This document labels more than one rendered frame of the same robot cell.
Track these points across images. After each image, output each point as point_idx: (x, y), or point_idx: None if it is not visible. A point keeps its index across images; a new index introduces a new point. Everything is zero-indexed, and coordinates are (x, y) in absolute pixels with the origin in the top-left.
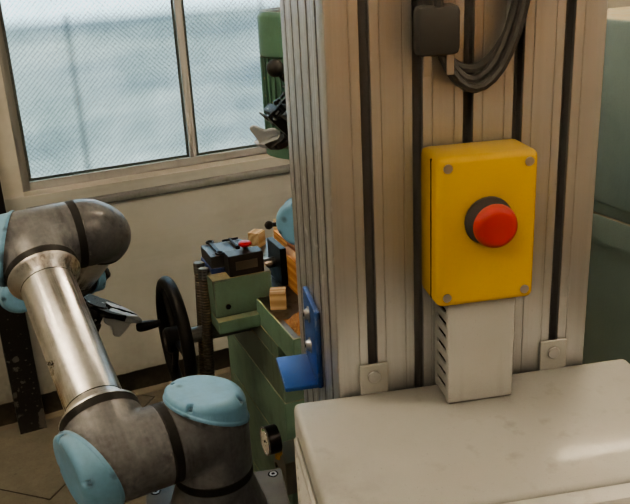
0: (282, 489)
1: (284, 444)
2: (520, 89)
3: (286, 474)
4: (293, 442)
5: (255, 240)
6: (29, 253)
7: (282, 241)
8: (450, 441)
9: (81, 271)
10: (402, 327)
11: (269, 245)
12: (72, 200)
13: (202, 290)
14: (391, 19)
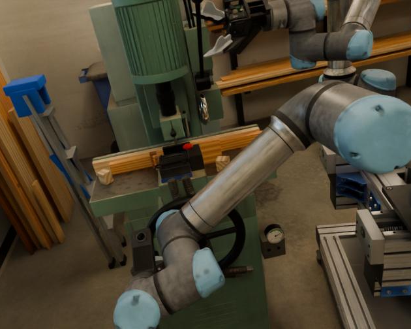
0: (404, 185)
1: (263, 237)
2: None
3: (284, 243)
4: (262, 233)
5: (109, 176)
6: None
7: (128, 163)
8: None
9: (258, 185)
10: None
11: (168, 151)
12: (330, 83)
13: (193, 192)
14: None
